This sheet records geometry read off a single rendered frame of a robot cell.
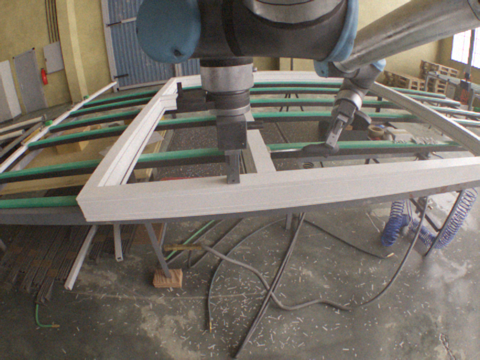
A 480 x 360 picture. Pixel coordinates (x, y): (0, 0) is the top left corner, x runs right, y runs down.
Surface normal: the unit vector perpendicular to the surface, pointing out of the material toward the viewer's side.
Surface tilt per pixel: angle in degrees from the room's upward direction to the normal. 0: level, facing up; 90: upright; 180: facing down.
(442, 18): 121
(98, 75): 90
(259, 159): 0
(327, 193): 90
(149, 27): 90
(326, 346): 0
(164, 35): 90
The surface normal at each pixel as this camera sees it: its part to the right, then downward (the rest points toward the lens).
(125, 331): -0.04, -0.83
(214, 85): -0.42, 0.52
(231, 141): 0.10, 0.55
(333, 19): 0.61, 0.78
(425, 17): -0.88, 0.47
